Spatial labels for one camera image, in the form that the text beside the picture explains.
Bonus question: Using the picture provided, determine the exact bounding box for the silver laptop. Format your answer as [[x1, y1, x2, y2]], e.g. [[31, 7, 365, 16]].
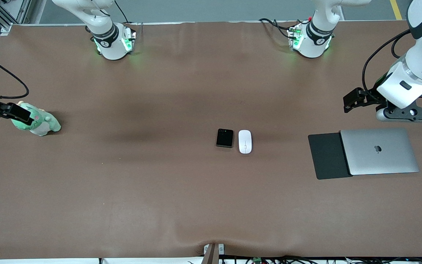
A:
[[340, 127, 420, 176]]

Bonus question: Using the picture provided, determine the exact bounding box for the white computer mouse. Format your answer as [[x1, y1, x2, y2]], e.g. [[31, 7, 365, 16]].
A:
[[238, 130, 253, 154]]

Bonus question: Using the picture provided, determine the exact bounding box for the brown table mat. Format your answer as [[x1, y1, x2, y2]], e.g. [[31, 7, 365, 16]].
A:
[[0, 20, 422, 259]]

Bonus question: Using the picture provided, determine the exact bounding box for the aluminium frame profile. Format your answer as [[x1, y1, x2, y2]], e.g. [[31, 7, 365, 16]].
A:
[[0, 0, 32, 26]]

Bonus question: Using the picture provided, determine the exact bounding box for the green lit base connector box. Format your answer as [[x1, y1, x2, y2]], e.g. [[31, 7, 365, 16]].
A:
[[287, 26, 303, 50], [121, 24, 137, 54]]

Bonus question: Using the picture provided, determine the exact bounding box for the grey table clamp bracket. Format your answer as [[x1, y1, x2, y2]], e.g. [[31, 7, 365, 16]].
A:
[[203, 243, 225, 256]]

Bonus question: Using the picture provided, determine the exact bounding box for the black mouse pad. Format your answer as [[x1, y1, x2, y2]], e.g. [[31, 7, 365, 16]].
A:
[[308, 132, 353, 180]]

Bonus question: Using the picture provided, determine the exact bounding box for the thin black base cable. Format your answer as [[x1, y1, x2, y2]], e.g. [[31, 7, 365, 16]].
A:
[[114, 0, 130, 23]]

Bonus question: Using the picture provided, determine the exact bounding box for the black base cable bundle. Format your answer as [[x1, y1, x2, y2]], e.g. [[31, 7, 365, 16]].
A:
[[259, 18, 312, 39]]

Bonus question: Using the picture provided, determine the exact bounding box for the green plush dinosaur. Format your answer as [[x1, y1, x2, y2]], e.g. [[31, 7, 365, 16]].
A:
[[11, 101, 62, 137]]

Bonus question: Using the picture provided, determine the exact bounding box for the small black phone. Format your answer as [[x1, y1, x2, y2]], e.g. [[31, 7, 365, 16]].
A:
[[216, 128, 234, 149]]

